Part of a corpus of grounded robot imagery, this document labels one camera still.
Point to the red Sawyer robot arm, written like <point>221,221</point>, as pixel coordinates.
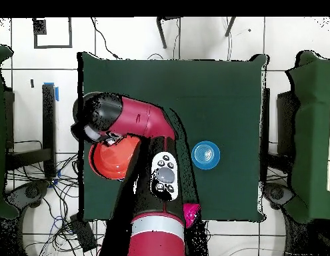
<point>143,117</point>

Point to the orange plastic bowl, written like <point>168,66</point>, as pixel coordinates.
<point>111,160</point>

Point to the black power strip box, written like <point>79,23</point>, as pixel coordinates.
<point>83,232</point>

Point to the ribbed light blue bowl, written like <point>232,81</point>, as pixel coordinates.
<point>206,155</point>

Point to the pink plastic bowl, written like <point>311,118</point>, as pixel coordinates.
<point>191,213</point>

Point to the black metal chair legs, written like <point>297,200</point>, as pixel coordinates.
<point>162,34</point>

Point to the black stand post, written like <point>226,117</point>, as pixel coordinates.
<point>48,120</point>

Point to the dark green table cloth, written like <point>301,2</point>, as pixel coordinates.
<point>234,80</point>

